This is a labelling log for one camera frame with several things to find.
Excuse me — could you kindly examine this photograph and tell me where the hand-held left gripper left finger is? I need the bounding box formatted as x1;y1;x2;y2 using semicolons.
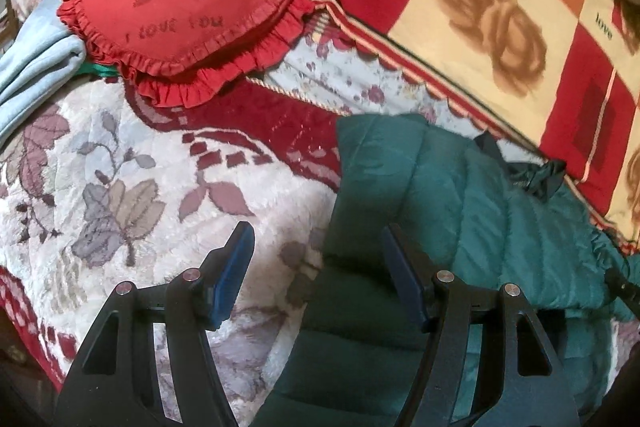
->
55;221;256;427

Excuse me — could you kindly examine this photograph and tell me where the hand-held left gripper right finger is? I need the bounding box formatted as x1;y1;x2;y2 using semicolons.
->
380;223;582;427

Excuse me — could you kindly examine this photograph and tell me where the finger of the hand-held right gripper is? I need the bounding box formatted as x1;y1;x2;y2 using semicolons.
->
604;268;640;320

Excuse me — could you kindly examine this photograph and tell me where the teal quilted puffer jacket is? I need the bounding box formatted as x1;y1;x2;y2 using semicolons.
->
250;112;640;427

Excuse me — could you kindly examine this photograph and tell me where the white red leaf-pattern plush blanket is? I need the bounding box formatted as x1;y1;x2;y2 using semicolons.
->
0;72;353;427

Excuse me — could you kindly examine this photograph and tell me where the pale floral bedsheet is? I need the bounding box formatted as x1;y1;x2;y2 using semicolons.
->
245;24;551;170

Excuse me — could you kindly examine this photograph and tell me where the green cloth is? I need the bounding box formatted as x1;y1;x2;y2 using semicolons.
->
75;59;125;80

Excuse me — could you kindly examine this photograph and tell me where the red cream rose-print quilt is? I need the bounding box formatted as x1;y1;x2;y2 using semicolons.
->
294;0;640;254

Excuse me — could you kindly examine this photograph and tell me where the light blue cloth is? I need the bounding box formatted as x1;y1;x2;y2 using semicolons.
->
0;0;87;144

